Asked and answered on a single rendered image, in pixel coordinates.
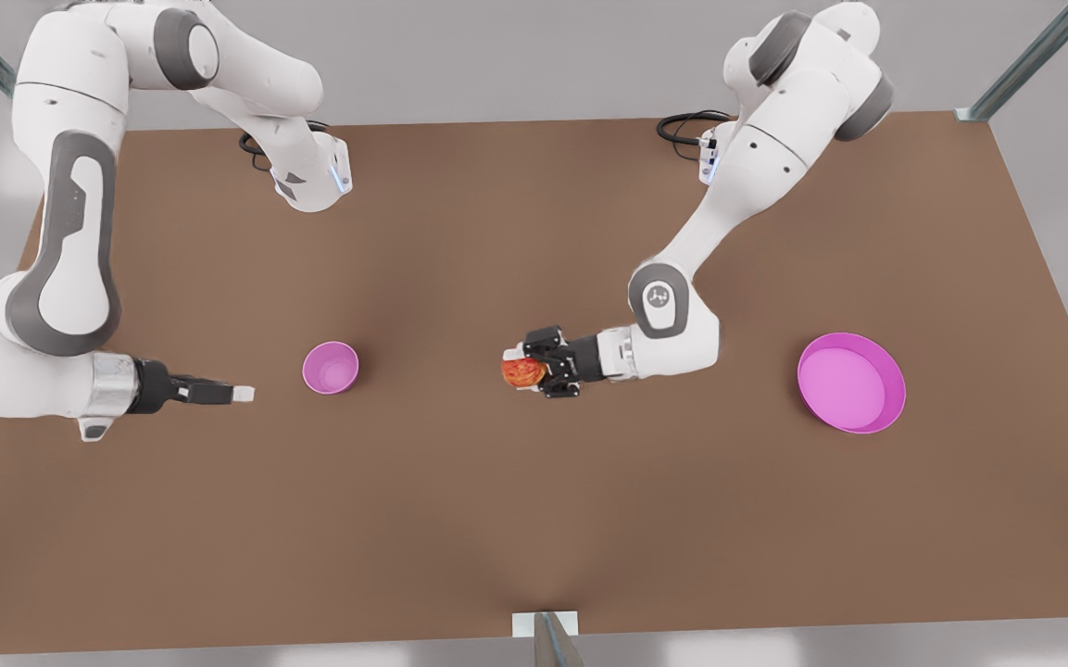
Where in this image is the red apple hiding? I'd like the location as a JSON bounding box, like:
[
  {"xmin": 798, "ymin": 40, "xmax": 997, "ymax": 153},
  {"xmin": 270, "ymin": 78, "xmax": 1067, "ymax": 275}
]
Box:
[{"xmin": 500, "ymin": 357, "xmax": 549, "ymax": 393}]

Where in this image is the small pink bowl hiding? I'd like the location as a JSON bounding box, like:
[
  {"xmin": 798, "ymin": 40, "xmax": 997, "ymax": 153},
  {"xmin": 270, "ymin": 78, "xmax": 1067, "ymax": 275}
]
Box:
[{"xmin": 302, "ymin": 340, "xmax": 360, "ymax": 396}]

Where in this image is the pink plate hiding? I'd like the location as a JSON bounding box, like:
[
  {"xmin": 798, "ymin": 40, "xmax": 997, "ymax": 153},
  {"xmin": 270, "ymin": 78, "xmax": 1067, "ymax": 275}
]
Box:
[{"xmin": 796, "ymin": 332, "xmax": 908, "ymax": 435}]

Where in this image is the black cable loop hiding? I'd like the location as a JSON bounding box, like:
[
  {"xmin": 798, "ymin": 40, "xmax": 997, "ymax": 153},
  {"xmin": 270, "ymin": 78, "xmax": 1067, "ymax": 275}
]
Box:
[
  {"xmin": 238, "ymin": 120, "xmax": 332, "ymax": 173},
  {"xmin": 656, "ymin": 109, "xmax": 735, "ymax": 164}
]

